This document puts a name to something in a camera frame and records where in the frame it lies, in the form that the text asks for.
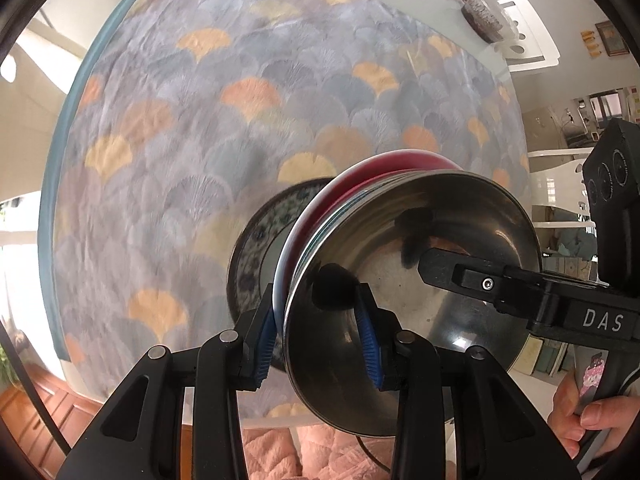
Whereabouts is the cream dining chair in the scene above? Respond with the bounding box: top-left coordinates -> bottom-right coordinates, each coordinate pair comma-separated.
0,20 -> 86,200

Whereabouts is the ginkgo pattern tablecloth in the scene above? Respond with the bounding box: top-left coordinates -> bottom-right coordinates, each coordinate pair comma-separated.
38,0 -> 530,401

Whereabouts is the pink quilted cushion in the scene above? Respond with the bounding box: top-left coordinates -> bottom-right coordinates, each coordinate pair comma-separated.
242,425 -> 394,479

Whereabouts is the white chair right side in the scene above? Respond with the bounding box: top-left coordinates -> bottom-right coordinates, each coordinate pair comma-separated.
498,0 -> 561,73

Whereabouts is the red steel bowl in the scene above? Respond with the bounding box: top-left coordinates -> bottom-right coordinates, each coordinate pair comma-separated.
272,148 -> 461,335

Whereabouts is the person's right hand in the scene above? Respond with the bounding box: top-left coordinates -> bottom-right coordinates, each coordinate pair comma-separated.
548,372 -> 639,458

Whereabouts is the blue floral plate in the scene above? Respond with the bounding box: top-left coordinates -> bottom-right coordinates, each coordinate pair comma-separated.
227,178 -> 331,322

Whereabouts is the blue steel bowl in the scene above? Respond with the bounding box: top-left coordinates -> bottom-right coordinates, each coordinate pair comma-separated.
284,170 -> 541,437

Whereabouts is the clear plastic food container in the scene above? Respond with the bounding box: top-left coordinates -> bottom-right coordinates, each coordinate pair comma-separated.
461,0 -> 503,44

